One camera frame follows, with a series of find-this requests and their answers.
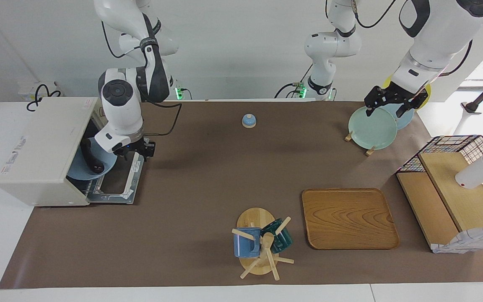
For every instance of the yellow plate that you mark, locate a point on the yellow plate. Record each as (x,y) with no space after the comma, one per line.
(425,90)

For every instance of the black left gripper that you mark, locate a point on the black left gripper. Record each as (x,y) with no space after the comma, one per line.
(386,95)

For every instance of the rectangular wooden tray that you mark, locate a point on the rectangular wooden tray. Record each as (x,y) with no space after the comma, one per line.
(348,218)

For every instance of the brown table mat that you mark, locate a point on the brown table mat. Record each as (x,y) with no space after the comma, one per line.
(203,176)

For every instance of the dark green mug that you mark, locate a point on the dark green mug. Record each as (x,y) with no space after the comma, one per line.
(281,241)

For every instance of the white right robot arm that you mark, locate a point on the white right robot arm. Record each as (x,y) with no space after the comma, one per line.
(120,105)

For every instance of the dark purple eggplant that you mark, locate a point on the dark purple eggplant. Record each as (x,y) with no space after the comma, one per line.
(92,161)

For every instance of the wooden mug tree stand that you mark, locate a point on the wooden mug tree stand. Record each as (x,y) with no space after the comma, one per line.
(255,218)

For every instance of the light blue smooth plate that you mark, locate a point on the light blue smooth plate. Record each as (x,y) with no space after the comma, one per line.
(405,121)

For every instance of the blue mug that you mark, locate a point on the blue mug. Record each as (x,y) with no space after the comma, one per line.
(245,247)

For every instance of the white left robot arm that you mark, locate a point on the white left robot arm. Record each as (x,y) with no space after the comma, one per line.
(438,33)

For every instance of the pale green plate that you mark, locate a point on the pale green plate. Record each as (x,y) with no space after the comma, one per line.
(371,130)

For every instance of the light blue ribbed plate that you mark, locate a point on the light blue ribbed plate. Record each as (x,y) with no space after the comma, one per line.
(78,172)

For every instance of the beige toaster oven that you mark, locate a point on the beige toaster oven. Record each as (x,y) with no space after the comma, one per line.
(40,155)

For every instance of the wooden plate rack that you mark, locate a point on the wooden plate rack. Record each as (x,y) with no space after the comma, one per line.
(370,151)

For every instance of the white cup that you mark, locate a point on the white cup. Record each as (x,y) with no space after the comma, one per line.
(476,176)

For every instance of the blue service bell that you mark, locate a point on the blue service bell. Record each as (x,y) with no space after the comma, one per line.
(248,121)

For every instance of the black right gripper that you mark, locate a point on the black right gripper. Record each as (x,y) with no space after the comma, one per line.
(143,149)

